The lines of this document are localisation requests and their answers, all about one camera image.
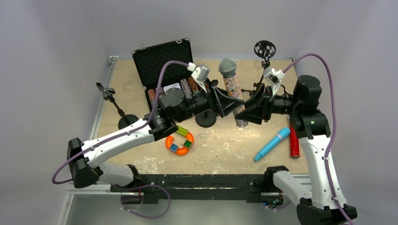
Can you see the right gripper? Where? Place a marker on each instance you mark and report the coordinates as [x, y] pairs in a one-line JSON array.
[[266, 103]]

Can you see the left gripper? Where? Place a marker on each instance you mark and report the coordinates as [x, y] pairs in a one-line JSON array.
[[214, 100]]

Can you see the glitter microphone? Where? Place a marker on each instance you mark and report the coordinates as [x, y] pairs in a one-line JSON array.
[[227, 67]]

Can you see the black tripod shock-mount stand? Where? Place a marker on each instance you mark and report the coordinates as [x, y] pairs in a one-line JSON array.
[[265, 50]]

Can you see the round-base mic stand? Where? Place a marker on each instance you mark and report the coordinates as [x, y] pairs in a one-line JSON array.
[[108, 95], [206, 119]]

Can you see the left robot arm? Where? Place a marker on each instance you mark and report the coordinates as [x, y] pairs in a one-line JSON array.
[[87, 160]]

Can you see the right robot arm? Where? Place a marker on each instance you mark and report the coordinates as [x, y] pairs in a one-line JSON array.
[[324, 203]]

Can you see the blue microphone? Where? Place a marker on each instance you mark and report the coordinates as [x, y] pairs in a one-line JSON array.
[[279, 137]]

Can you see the red microphone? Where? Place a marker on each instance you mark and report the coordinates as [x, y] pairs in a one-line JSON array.
[[294, 144]]

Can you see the lime green toy brick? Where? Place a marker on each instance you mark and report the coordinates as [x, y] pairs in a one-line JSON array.
[[182, 131]]

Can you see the white card deck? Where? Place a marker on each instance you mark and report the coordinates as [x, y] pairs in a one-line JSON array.
[[175, 85]]

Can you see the dark green toy brick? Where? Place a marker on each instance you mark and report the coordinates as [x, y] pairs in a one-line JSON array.
[[187, 144]]

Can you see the orange curved toy track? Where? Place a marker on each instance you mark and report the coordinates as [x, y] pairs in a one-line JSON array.
[[181, 149]]

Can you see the blue toy brick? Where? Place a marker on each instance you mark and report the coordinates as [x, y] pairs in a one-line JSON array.
[[173, 148]]

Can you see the black poker chip case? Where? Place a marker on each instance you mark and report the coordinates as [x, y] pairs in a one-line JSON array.
[[150, 60]]

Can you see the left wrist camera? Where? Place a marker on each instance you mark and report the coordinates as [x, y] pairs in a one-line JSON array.
[[199, 74]]

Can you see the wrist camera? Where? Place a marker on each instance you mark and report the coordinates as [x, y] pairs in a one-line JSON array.
[[199, 74], [274, 77]]

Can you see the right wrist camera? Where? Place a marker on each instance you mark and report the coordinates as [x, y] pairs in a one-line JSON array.
[[274, 77]]

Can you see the black front table rail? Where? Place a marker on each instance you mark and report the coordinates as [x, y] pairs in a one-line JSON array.
[[243, 187]]

